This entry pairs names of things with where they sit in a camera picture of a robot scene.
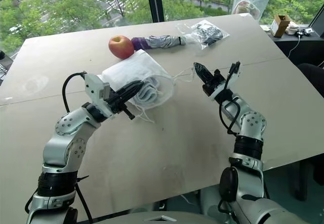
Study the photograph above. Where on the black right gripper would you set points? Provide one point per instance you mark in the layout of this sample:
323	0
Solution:
215	82

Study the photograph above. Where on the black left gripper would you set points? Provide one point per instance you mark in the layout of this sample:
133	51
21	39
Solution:
117	104

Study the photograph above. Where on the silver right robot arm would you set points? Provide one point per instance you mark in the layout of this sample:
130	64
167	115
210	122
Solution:
249	143

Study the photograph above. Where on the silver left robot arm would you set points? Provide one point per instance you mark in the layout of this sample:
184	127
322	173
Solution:
63	145

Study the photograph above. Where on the plastic bag with black items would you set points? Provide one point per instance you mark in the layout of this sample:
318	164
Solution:
208	33

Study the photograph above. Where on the clear zip bag with contents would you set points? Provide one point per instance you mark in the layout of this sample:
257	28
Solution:
249	3

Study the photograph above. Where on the red apple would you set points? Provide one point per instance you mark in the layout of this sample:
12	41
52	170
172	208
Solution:
121	47

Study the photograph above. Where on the purple and silver folded umbrella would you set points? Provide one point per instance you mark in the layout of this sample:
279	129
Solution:
157	42

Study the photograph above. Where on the small open cardboard box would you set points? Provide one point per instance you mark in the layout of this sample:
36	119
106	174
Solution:
279	25

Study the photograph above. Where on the white crumpled cloth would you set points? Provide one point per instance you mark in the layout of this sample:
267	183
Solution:
293	28

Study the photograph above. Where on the black side desk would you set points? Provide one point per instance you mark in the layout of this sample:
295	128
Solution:
303	49

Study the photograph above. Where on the black office chair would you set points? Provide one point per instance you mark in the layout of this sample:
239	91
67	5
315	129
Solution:
312	79

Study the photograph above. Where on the small white device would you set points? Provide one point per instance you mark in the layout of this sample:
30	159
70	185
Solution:
309	30

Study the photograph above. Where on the dark monitor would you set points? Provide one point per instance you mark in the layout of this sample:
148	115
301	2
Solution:
319	23

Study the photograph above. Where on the black table leg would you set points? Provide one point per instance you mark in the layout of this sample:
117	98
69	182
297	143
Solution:
305	181

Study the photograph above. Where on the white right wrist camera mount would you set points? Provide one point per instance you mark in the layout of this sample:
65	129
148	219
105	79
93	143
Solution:
234	75

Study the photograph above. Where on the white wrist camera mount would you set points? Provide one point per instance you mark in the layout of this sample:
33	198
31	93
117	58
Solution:
234	75
94	89

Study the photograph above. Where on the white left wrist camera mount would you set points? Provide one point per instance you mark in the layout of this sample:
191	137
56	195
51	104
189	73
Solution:
94	89

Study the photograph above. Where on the dark window frame post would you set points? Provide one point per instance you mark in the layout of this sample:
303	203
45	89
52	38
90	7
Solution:
155	1

